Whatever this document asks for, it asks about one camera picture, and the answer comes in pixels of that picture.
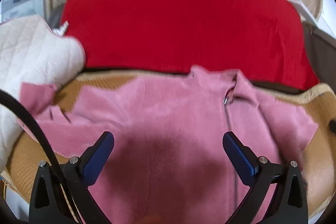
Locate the white side table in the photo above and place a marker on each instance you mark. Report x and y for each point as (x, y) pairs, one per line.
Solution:
(304, 12)

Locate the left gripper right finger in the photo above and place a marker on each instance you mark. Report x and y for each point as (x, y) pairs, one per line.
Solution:
(288, 204)

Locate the white quilted pillow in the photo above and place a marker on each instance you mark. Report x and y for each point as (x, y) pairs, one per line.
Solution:
(37, 61)

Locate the red blanket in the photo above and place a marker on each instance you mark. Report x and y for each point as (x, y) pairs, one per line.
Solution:
(262, 38)

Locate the dark grey sofa armrest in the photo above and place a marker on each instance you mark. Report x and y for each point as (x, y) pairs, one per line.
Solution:
(321, 52)

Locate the pink corduroy zip garment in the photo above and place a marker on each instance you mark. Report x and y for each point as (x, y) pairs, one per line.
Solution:
(168, 160)

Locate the woven rattan seat mat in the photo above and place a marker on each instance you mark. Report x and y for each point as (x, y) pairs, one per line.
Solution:
(319, 103)

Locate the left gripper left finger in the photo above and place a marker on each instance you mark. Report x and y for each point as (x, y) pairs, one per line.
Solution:
(49, 204)

